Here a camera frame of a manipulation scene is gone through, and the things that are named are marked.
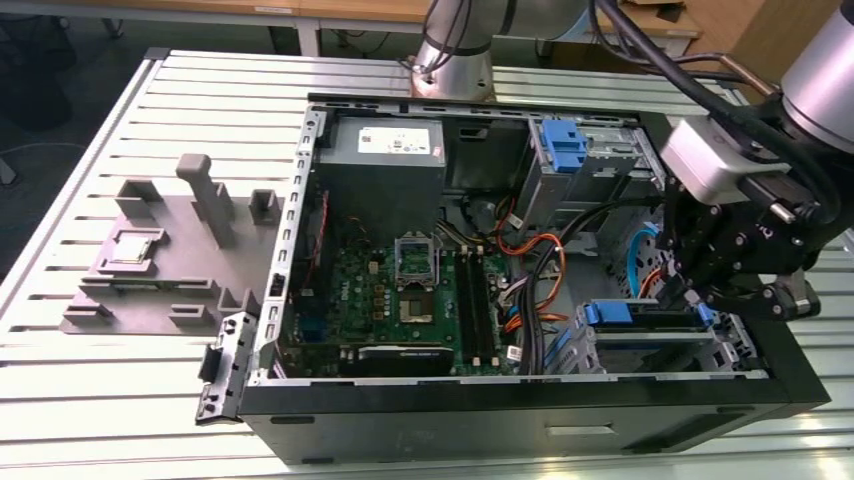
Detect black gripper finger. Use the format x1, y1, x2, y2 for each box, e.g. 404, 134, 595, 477
685, 274, 795, 314
656, 174, 719, 306

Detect orange red power wire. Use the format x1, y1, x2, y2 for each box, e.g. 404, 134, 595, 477
636, 262, 688, 309

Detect hard disk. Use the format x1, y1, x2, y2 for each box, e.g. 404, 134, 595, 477
544, 298, 728, 374

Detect grey metal disk bay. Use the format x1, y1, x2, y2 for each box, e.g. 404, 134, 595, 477
542, 295, 741, 374

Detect grey metal drive cage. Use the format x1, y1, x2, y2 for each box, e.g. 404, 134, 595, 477
518, 117, 672, 231

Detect blue plastic drive latch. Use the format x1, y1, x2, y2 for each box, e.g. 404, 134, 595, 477
540, 118, 588, 174

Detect black RAM slot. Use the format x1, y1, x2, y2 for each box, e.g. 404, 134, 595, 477
452, 243, 482, 366
470, 243, 502, 366

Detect wooden cabinet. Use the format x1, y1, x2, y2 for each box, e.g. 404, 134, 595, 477
716, 0, 835, 101

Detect wooden desk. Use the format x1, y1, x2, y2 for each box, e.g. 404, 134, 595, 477
578, 0, 705, 76

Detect metal socket cover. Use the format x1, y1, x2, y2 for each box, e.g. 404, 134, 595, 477
392, 230, 441, 290

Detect CPU socket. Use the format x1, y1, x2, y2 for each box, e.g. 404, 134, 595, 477
396, 289, 438, 326

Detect grey power supply unit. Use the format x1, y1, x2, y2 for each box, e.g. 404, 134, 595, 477
313, 115, 446, 244

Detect black open PC case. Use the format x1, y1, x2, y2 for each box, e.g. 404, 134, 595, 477
196, 91, 832, 464

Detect black graphics card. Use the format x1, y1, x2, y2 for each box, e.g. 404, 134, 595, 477
336, 342, 456, 377

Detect green motherboard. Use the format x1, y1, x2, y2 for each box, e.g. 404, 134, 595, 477
276, 219, 528, 376

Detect blue expansion slot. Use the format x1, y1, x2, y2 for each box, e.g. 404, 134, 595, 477
297, 312, 325, 344

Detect grey plastic parts rack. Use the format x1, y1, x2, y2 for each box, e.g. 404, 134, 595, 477
58, 152, 288, 336

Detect green RAM stick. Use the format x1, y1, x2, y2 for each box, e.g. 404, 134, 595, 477
105, 280, 181, 292

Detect silver CPU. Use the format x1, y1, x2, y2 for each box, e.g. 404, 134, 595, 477
109, 234, 155, 262

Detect white framed workbench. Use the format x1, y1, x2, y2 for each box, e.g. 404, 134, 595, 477
0, 0, 428, 57

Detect blue data wire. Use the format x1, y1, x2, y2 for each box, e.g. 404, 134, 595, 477
624, 223, 663, 296

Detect curved black cable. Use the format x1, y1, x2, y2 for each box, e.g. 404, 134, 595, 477
556, 195, 668, 241

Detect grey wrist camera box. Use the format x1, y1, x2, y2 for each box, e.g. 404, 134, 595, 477
657, 117, 792, 206

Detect yellow black power wires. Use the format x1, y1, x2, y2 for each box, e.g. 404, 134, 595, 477
436, 214, 498, 246

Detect thin red wire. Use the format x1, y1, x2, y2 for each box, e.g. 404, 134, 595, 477
298, 189, 332, 296

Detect grey metal card retention bracket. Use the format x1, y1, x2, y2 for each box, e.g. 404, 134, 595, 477
194, 308, 261, 426

